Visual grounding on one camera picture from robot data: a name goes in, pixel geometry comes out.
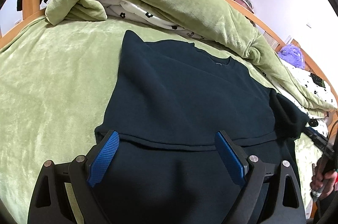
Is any dark navy sweatshirt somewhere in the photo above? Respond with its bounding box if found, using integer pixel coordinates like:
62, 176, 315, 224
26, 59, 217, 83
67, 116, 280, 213
94, 31, 307, 223

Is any person's right hand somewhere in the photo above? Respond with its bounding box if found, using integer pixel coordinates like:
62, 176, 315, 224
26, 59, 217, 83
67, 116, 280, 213
310, 157, 337, 200

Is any green plush bed sheet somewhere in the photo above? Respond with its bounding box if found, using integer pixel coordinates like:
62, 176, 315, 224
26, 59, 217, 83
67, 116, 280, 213
0, 15, 328, 224

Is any purple plush toy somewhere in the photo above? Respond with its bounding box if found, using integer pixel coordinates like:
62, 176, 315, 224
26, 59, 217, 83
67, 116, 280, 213
277, 44, 305, 70

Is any clutter on bedside shelf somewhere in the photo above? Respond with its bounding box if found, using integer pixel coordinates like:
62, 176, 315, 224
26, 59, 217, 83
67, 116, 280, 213
234, 0, 254, 13

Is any green floral-lined quilt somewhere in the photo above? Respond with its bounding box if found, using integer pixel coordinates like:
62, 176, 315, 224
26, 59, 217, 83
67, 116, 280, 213
45, 0, 337, 114

